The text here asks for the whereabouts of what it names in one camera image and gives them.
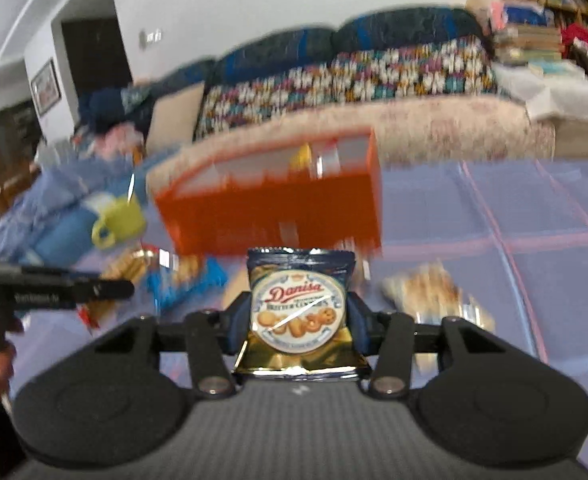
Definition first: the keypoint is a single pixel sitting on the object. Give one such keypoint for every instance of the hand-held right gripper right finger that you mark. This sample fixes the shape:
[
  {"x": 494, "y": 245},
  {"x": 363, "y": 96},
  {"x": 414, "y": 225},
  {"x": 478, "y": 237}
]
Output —
[{"x": 361, "y": 330}]

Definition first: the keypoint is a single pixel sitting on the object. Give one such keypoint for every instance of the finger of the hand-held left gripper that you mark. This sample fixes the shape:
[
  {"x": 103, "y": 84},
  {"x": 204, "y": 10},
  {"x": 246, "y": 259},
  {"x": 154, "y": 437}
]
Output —
[{"x": 106, "y": 291}]

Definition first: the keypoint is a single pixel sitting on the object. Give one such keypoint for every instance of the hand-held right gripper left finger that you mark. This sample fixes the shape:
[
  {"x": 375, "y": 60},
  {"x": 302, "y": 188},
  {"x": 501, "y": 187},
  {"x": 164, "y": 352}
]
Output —
[{"x": 239, "y": 330}]

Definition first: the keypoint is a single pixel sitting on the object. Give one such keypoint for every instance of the blue gold cookie packet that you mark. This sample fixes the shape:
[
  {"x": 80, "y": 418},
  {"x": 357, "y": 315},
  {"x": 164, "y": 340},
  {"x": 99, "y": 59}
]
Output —
[{"x": 299, "y": 305}]

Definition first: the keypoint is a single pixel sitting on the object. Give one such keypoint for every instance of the orange plastic basket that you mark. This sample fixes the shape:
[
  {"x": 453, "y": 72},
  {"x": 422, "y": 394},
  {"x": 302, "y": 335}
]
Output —
[{"x": 274, "y": 215}]

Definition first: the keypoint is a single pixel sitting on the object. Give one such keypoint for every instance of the orange chips snack packet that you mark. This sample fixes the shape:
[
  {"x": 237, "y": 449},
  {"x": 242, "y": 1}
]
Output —
[{"x": 126, "y": 264}]

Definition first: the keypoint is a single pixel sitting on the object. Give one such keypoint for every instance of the blue white snack packet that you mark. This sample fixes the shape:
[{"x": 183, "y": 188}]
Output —
[{"x": 183, "y": 282}]

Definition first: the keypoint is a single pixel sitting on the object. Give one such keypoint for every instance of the green mug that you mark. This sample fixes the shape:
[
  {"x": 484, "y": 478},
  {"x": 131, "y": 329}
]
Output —
[{"x": 123, "y": 220}]

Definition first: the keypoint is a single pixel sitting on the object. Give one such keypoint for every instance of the beige cookie snack packet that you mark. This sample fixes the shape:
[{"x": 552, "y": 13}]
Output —
[{"x": 434, "y": 295}]

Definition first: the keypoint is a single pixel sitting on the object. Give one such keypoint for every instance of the blue checked quilt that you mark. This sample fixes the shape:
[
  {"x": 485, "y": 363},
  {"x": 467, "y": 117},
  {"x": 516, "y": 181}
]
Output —
[{"x": 33, "y": 210}]

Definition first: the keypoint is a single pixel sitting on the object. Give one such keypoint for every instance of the metal spoon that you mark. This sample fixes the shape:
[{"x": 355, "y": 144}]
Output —
[{"x": 130, "y": 187}]

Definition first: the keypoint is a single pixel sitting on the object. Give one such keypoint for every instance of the blue checked tablecloth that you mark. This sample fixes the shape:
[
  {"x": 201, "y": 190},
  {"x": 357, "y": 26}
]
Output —
[{"x": 474, "y": 220}]

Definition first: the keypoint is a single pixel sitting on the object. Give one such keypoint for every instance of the yellow snack packet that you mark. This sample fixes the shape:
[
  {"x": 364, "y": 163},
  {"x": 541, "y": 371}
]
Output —
[{"x": 302, "y": 156}]

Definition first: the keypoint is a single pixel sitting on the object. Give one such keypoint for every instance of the dark blue garment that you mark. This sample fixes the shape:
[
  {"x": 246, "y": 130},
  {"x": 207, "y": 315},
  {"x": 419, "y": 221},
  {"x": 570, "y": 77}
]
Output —
[{"x": 108, "y": 107}]

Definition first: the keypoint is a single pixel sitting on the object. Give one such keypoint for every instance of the beige pillow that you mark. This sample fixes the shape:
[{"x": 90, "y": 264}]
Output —
[{"x": 173, "y": 120}]

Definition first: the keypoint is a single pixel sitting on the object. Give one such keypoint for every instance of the pink floral sofa cover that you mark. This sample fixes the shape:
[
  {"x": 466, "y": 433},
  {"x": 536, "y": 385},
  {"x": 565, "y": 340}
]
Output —
[{"x": 449, "y": 125}]

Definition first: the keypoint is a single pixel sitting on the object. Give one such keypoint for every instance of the daisy print cushion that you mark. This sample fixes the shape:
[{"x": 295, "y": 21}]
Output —
[
  {"x": 264, "y": 105},
  {"x": 414, "y": 72}
]

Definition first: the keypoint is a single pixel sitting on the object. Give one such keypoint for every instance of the white cloth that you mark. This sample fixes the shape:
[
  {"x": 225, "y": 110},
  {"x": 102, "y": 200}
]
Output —
[{"x": 554, "y": 90}]

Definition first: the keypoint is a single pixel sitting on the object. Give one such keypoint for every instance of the blue patterned sofa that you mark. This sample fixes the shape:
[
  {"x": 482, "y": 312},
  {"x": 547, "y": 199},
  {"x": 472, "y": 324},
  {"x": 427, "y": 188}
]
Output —
[{"x": 399, "y": 22}]

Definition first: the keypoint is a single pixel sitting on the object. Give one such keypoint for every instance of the stack of books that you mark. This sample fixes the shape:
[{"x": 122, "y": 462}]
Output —
[{"x": 526, "y": 42}]

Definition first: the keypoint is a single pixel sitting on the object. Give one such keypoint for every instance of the small framed wall picture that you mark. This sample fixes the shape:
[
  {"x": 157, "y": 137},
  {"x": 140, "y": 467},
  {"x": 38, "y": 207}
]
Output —
[{"x": 45, "y": 87}]

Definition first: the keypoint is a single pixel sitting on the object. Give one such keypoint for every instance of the white wall switch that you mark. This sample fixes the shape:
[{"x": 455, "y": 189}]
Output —
[{"x": 151, "y": 36}]

